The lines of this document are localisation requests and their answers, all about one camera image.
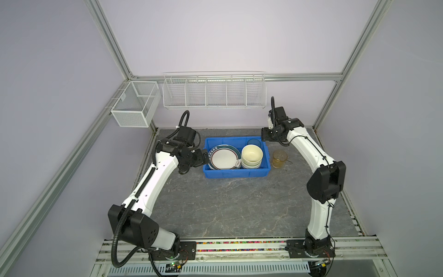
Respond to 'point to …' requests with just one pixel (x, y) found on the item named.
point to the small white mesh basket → (137, 104)
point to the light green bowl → (251, 161)
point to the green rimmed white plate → (224, 157)
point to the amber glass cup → (279, 158)
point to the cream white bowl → (251, 165)
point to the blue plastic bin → (264, 170)
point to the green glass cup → (254, 141)
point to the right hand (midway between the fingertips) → (267, 136)
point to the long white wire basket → (214, 89)
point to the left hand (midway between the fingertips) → (201, 165)
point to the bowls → (252, 150)
